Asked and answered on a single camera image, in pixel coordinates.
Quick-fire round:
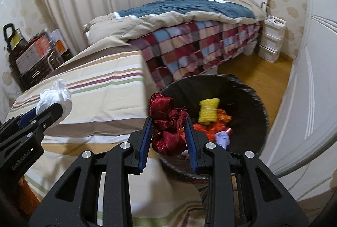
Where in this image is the white plastic bag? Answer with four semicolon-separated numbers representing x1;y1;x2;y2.
36;79;72;128

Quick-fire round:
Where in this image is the lavender cloth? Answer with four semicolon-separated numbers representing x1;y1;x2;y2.
215;131;230;150

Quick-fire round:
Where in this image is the red plastic bag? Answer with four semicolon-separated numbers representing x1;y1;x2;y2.
193;122;226;142

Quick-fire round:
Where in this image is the yellow foam fruit net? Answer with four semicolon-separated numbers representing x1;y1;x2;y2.
198;98;220;125

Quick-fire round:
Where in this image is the red thread spool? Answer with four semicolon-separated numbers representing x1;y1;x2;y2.
226;128;233;136

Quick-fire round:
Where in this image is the orange plastic bag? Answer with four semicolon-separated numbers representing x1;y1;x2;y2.
217;109;232;126

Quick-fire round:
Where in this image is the black lined trash bin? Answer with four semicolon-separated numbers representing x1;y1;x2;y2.
155;73;269;182

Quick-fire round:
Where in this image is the cardboard boxes stack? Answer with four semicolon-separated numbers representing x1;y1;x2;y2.
9;29;72;91

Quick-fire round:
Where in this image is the striped table cloth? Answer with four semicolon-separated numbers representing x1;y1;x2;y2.
7;37;205;226

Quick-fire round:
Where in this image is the white wardrobe door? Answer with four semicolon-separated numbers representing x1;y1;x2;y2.
260;0;336;177

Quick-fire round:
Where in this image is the blue beige duvet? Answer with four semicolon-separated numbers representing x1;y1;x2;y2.
83;0;266;45

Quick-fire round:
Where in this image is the small white waste bin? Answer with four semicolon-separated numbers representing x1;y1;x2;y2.
243;39;257;56

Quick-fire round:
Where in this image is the plaid bed sheet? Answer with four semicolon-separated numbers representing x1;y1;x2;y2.
129;21;262;89

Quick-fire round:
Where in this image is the white plastic drawer unit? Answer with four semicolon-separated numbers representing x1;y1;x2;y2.
258;15;286;63

